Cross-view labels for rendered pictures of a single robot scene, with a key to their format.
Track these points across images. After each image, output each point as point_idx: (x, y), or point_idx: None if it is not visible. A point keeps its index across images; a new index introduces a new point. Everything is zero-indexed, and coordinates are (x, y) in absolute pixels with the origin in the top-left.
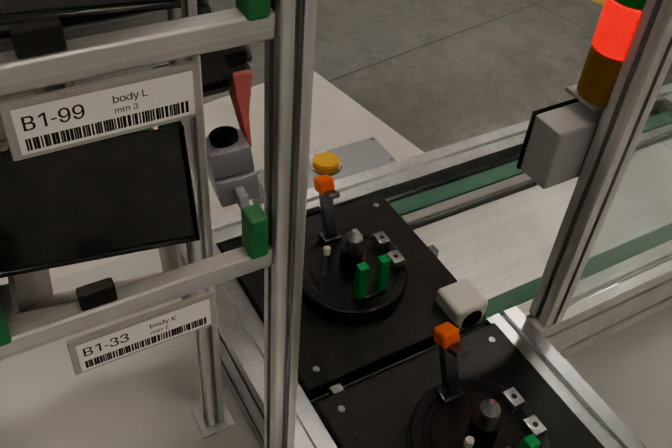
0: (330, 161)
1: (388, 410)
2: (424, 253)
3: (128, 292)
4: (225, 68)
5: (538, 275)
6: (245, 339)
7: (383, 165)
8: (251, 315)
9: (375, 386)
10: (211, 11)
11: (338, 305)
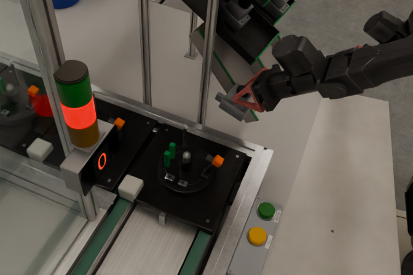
0: (254, 234)
1: (132, 131)
2: (164, 206)
3: None
4: (257, 79)
5: (107, 264)
6: (200, 129)
7: (230, 262)
8: (208, 138)
9: (142, 135)
10: (290, 86)
11: (176, 147)
